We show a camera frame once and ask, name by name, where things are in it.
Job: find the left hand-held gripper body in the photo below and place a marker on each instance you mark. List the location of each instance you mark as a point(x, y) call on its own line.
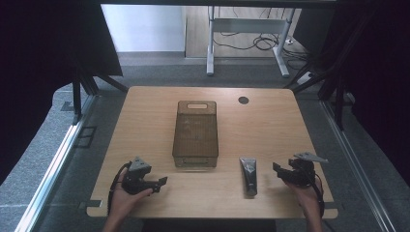
point(135, 180)

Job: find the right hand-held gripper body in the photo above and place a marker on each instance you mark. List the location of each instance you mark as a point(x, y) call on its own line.
point(303, 174)

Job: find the black squeeze tube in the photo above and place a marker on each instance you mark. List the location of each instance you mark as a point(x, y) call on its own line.
point(249, 175)

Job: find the brown translucent plastic basket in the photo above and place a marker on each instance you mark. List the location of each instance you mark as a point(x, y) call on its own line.
point(195, 135)

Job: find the person's right hand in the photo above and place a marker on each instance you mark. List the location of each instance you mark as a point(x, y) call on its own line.
point(306, 196)

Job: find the person's left hand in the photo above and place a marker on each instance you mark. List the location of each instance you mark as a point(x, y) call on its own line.
point(124, 201)

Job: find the black round table grommet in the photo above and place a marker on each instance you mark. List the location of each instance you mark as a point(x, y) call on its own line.
point(243, 100)

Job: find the black metal stand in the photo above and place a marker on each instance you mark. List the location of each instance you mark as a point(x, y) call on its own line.
point(77, 96)
point(338, 103)

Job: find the white power strip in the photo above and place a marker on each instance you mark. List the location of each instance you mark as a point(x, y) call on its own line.
point(305, 78)

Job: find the black curtain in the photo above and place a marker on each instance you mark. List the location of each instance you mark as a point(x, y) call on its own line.
point(38, 64)
point(377, 64)

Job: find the aluminium floor rail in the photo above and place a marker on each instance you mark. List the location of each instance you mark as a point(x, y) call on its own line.
point(354, 161)
point(54, 161)

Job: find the white metal desk frame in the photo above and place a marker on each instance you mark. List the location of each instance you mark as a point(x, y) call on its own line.
point(248, 25)

